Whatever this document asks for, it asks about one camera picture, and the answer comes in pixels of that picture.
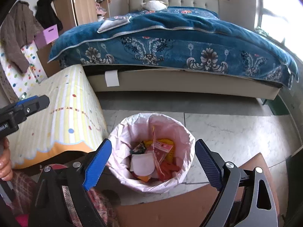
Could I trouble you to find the dark green box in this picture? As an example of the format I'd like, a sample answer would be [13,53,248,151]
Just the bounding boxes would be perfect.
[269,95,290,116]

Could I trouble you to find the striped yellow tablecloth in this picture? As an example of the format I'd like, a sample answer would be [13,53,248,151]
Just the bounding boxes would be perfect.
[9,64,108,169]

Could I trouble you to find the trash bin with pink liner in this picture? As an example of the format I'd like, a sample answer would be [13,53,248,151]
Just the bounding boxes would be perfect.
[106,113,196,193]

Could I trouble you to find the red plaid trousers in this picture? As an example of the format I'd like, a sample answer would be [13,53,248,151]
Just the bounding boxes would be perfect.
[12,170,119,227]

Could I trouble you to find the purple plastic basket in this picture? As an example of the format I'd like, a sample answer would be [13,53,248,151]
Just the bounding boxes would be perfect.
[34,24,59,49]

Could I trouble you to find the white pillow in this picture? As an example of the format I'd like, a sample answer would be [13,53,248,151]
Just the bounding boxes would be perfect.
[141,0,168,11]

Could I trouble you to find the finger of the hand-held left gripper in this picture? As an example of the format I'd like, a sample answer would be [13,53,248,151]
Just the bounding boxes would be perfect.
[16,95,51,117]

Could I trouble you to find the white bed tag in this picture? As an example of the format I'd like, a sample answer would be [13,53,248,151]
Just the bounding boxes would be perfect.
[105,70,120,87]

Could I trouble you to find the orange snack wrapper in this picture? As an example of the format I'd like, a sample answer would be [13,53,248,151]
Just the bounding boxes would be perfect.
[157,161,181,182]

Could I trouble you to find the window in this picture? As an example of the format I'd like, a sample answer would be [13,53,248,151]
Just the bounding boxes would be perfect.
[254,0,303,50]

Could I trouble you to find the person's left hand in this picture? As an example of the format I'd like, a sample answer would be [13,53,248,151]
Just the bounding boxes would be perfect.
[0,137,13,180]

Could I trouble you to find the white dotted board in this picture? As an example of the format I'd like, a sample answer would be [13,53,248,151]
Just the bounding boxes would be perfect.
[0,44,48,100]

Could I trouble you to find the teal snack wrapper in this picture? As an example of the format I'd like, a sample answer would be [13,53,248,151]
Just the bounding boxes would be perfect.
[132,141,147,156]

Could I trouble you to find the black coat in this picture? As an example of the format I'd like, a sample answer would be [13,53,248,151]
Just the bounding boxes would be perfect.
[35,0,63,32]

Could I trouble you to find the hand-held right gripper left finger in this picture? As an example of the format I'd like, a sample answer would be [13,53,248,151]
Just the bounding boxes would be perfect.
[28,139,113,227]

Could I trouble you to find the yellow foam net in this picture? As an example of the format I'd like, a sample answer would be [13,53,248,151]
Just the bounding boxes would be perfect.
[144,138,177,162]

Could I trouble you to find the wooden wardrobe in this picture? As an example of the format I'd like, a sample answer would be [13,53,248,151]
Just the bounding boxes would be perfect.
[45,0,110,26]

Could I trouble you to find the brown fuzzy coat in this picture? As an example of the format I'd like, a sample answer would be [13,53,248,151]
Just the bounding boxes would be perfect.
[0,1,44,74]

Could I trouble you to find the beige upholstered bed frame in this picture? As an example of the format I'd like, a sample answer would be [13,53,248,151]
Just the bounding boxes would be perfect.
[86,0,283,100]

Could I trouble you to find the blue floral blanket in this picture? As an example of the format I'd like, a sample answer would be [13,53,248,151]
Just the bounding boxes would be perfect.
[47,7,299,89]

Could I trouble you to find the grey folded cloth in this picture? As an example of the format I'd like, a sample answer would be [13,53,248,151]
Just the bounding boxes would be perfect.
[97,15,132,33]

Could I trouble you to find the white round pad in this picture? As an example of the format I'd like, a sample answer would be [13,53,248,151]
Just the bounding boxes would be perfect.
[131,152,157,178]

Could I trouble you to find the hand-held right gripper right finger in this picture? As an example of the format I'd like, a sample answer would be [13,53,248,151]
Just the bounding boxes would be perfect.
[194,139,280,227]

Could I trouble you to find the clear red packet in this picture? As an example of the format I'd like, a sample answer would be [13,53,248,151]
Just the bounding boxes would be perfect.
[151,125,174,173]

